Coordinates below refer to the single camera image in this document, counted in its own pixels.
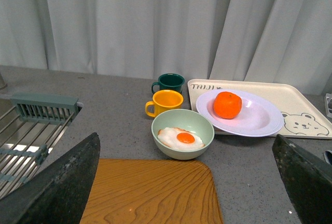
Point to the orange mandarin fruit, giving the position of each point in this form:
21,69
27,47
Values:
227,105

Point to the white round plate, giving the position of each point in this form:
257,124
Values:
257,118

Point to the yellow mug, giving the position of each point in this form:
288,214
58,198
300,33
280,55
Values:
162,101

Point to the dark green mug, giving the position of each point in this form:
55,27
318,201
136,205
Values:
169,81

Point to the light green bowl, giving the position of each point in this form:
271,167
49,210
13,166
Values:
189,121

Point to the toy fried egg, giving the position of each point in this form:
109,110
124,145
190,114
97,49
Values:
180,139

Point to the wooden cutting board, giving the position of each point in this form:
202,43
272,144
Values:
152,191

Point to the white curtain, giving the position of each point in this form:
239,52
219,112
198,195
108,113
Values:
281,41

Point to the cream bear serving tray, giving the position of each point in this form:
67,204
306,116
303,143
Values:
301,118

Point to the grey-green sink drying rack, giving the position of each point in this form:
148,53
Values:
31,125

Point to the clear acrylic cup rack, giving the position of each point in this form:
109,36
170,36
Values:
328,105

